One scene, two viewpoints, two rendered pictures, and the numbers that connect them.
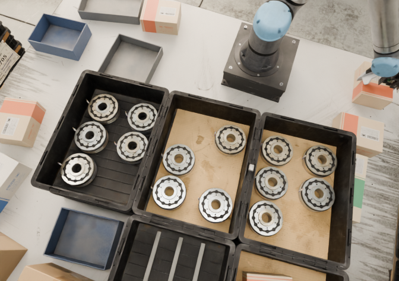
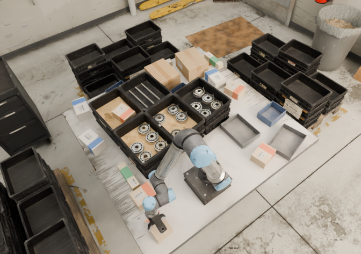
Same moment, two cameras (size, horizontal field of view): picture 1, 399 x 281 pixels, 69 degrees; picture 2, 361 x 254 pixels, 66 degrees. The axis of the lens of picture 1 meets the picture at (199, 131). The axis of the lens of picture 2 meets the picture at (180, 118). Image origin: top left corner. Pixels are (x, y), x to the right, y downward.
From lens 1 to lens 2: 1.81 m
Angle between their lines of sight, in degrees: 56
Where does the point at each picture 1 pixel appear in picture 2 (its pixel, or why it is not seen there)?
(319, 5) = not seen: outside the picture
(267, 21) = not seen: hidden behind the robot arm
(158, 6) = (267, 152)
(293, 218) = (137, 138)
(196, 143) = (183, 126)
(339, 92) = (168, 212)
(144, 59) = (242, 139)
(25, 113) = (235, 90)
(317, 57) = (194, 218)
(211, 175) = (169, 124)
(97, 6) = (288, 135)
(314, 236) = (127, 140)
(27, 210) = not seen: hidden behind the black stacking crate
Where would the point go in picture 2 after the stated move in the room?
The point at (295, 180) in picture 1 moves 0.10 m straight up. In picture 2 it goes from (146, 147) to (144, 139)
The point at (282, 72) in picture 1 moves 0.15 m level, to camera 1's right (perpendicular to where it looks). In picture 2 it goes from (192, 178) to (179, 194)
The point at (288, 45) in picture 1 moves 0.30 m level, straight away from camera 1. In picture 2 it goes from (204, 191) to (230, 230)
